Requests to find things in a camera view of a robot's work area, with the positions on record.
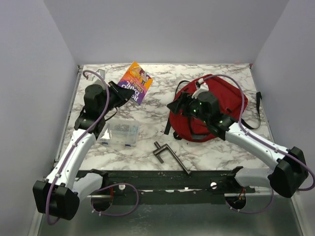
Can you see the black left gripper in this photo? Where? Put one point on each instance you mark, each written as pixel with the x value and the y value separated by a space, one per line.
pixel 122 94

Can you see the clear plastic bag of parts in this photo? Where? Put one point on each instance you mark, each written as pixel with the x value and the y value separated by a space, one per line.
pixel 120 132

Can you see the purple orange Roald Dahl book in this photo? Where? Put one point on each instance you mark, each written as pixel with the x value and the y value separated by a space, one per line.
pixel 137 79

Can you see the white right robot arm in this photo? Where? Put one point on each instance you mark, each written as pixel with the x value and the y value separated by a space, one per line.
pixel 285 173

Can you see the dark metal T-shaped tool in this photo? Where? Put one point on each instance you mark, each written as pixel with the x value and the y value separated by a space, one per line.
pixel 167 149

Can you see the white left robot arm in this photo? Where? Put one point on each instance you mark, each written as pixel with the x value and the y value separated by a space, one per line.
pixel 61 192

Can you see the red backpack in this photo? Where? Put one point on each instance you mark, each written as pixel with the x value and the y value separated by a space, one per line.
pixel 231 102

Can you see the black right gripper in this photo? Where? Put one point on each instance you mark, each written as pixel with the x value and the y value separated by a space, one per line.
pixel 184 98

